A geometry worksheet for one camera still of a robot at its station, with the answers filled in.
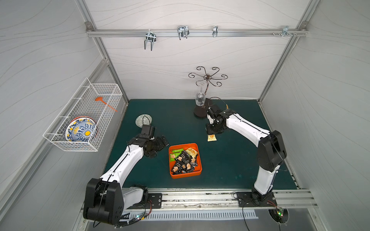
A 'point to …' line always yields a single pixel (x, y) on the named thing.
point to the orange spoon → (100, 98)
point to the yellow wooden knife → (227, 106)
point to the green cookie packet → (173, 156)
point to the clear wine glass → (200, 96)
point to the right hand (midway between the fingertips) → (209, 131)
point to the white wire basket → (84, 104)
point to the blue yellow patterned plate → (83, 129)
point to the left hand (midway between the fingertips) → (164, 146)
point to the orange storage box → (197, 171)
